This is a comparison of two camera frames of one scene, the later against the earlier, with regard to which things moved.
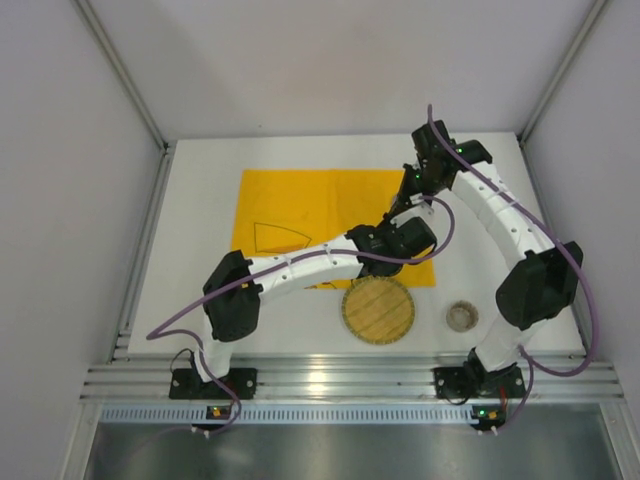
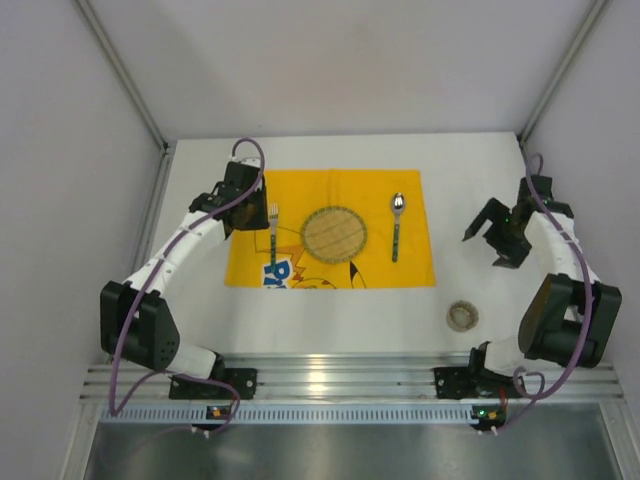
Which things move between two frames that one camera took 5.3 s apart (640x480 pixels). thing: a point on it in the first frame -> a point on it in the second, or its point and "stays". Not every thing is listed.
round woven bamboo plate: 377,310 -> 334,234
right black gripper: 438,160 -> 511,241
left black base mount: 187,384 stays
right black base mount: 472,381 stays
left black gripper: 379,270 -> 252,215
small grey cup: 462,316 stays
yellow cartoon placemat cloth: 283,210 stays
